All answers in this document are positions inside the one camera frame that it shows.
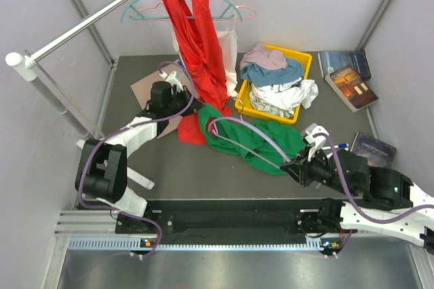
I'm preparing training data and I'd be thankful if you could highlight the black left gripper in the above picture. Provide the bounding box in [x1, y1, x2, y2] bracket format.
[164, 85, 205, 117]

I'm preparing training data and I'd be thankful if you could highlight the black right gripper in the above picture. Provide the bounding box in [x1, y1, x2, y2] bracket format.
[280, 142, 356, 197]

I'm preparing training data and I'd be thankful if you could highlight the green tank top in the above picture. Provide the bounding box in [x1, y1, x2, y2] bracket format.
[198, 104, 306, 176]

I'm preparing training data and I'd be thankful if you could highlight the lavender plastic hanger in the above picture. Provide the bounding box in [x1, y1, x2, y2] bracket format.
[207, 116, 291, 163]

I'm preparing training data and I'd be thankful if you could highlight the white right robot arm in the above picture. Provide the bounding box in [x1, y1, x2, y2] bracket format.
[280, 150, 433, 254]

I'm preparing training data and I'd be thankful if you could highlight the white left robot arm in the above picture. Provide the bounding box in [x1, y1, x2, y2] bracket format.
[75, 81, 203, 233]

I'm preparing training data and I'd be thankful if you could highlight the red tank top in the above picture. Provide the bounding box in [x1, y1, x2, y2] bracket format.
[159, 0, 233, 146]

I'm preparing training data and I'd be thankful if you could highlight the clear plastic hanger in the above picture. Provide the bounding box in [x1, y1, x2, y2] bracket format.
[35, 62, 104, 136]

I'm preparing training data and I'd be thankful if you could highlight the brown cardboard sheet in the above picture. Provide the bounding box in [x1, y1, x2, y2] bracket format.
[131, 60, 203, 138]

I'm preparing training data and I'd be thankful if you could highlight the blue cap marker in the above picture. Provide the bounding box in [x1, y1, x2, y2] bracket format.
[321, 143, 349, 151]

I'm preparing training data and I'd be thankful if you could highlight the white patterned garment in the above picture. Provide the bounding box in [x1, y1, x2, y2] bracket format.
[249, 78, 319, 119]

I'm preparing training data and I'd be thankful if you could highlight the yellow plastic bin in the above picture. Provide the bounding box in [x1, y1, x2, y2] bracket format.
[234, 44, 313, 125]

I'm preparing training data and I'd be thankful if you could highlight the dark sunset cover book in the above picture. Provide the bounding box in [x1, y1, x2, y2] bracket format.
[350, 132, 397, 169]

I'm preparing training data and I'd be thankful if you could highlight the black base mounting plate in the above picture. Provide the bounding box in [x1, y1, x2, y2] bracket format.
[115, 199, 358, 246]

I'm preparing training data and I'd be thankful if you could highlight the blue garment in bin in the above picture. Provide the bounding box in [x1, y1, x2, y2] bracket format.
[240, 58, 304, 87]

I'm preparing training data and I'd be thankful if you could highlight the orange cover paperback book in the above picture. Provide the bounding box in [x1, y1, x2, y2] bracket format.
[324, 66, 378, 113]

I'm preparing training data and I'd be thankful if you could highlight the pink garment in bin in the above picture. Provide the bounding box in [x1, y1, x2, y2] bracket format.
[240, 43, 288, 71]

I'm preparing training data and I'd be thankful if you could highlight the blue hardcover book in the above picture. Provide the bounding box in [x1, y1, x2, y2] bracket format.
[317, 51, 372, 81]

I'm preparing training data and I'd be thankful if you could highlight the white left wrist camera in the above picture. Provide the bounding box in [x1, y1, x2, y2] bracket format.
[159, 71, 183, 92]

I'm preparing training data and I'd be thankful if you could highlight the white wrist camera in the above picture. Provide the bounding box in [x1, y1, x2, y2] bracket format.
[302, 123, 329, 161]
[159, 71, 183, 92]

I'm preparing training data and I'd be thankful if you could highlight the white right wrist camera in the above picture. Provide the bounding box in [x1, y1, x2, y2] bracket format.
[302, 123, 329, 161]

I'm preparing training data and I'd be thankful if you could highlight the grey slotted cable duct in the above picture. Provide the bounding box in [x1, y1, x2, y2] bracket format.
[68, 237, 324, 252]

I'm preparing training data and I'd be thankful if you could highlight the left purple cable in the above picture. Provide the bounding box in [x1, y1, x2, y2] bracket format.
[76, 60, 195, 259]

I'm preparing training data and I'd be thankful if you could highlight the purple cable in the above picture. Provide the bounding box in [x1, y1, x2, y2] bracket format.
[313, 132, 434, 259]
[76, 60, 195, 259]

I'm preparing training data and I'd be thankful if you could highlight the metal clothes rail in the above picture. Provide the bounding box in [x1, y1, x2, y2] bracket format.
[30, 0, 128, 62]

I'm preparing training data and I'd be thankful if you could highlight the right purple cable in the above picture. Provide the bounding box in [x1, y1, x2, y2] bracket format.
[313, 132, 434, 259]

